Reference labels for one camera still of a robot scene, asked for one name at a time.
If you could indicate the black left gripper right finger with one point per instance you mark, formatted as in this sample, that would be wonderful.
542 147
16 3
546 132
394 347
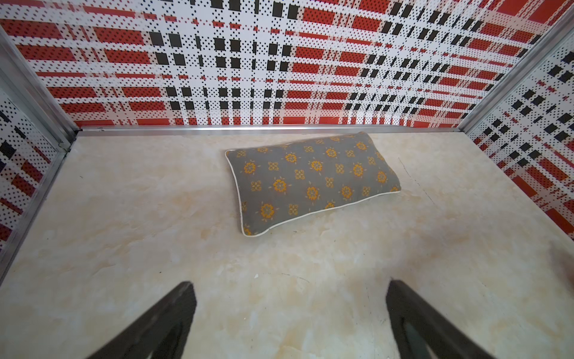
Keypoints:
420 331

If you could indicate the grey floral cushion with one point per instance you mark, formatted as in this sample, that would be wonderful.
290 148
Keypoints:
282 183

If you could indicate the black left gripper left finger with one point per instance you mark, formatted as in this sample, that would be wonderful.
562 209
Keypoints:
161 332

